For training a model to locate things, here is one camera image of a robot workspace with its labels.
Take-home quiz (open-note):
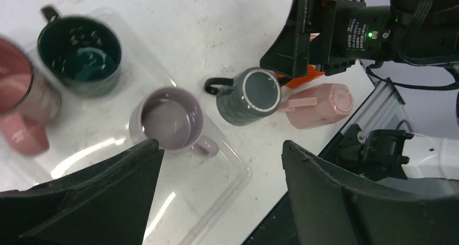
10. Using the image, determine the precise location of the pink ghost pattern mug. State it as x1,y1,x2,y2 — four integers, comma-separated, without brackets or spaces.
1,37,61,156

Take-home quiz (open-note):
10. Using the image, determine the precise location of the lilac mug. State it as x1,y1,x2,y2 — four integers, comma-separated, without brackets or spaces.
128,87,220,157

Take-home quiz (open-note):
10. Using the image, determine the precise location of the grey mug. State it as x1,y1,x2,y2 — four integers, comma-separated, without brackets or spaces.
204,67,282,126

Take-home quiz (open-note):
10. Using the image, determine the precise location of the pale pink faceted mug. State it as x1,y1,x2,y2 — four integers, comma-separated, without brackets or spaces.
278,83,354,130

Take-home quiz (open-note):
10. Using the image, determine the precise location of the dark green mug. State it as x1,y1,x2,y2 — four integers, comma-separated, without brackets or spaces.
37,5,122,98

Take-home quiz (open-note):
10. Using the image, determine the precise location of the clear plastic tray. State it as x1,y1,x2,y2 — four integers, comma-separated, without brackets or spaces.
1,9,251,244

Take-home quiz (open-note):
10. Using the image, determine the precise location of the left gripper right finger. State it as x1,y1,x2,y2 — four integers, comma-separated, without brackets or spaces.
281,140,458,244

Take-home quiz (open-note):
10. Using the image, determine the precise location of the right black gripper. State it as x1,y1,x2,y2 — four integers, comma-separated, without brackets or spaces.
259,0,393,78

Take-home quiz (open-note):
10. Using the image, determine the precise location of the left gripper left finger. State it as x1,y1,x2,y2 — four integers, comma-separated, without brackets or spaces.
1,140,165,244

